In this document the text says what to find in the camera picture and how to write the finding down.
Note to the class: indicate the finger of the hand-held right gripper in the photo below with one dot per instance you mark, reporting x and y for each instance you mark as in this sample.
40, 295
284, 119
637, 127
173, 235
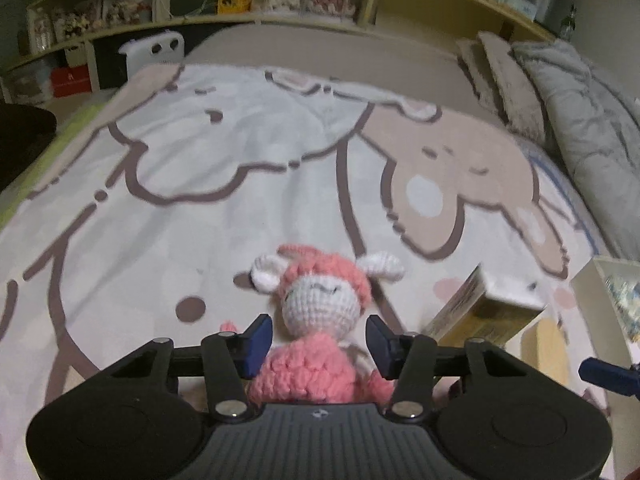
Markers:
607, 377

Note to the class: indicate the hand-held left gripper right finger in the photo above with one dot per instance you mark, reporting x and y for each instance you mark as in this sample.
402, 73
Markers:
380, 347

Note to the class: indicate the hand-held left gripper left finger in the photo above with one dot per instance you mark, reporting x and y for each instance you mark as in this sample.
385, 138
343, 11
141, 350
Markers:
255, 347

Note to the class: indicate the pink crochet doll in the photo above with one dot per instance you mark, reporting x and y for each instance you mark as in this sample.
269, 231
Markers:
320, 305

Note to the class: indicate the floral fabric pouch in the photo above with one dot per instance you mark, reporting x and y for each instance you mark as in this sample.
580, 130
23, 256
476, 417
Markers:
625, 305

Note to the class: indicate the white cardboard box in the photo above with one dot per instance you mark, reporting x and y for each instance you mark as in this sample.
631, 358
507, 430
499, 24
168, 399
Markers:
587, 305

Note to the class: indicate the gold paper box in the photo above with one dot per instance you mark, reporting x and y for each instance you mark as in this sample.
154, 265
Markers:
485, 312

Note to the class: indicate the wooden block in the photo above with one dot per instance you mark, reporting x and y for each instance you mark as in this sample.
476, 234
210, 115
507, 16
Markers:
547, 355

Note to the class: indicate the cartoon printed blanket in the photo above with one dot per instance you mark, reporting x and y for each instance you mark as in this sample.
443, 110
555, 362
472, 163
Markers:
225, 160

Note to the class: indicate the grey comforter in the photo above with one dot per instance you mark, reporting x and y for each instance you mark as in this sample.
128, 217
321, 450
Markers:
590, 120

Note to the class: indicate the green cloth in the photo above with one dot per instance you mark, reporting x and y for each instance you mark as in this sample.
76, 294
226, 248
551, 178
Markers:
55, 160

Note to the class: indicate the taupe fuzzy pillow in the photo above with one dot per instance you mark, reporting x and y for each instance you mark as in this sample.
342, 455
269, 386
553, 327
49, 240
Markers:
475, 80
515, 90

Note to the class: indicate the taupe bed sheet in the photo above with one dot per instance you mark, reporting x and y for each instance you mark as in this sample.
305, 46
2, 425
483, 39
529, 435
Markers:
325, 55

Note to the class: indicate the dark brown cushion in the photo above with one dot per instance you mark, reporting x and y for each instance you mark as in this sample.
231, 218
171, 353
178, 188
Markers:
22, 140

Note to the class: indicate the white space heater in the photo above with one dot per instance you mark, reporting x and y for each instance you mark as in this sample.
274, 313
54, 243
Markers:
152, 50

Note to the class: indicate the red box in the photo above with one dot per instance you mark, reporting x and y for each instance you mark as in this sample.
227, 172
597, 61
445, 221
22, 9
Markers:
71, 81

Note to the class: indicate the yellow box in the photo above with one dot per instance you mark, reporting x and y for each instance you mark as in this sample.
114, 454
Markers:
234, 1

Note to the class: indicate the dark green box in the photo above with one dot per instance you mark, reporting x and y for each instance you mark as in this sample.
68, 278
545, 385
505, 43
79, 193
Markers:
192, 5

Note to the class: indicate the clear plastic bin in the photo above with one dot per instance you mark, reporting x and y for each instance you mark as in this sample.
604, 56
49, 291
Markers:
25, 85

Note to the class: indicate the wooden headboard shelf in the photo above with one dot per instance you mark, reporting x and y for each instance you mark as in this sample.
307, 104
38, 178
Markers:
430, 0

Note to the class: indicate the green glass bottle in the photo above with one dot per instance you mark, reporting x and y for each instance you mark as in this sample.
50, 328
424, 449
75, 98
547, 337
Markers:
569, 22

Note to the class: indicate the boxed figure display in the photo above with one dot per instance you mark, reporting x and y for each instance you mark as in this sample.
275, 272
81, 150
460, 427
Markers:
127, 5
75, 17

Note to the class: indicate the tissue box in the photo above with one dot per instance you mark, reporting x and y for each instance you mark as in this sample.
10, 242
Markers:
520, 6

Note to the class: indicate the clear plastic bottle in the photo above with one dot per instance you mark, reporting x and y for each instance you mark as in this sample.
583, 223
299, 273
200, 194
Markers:
41, 30

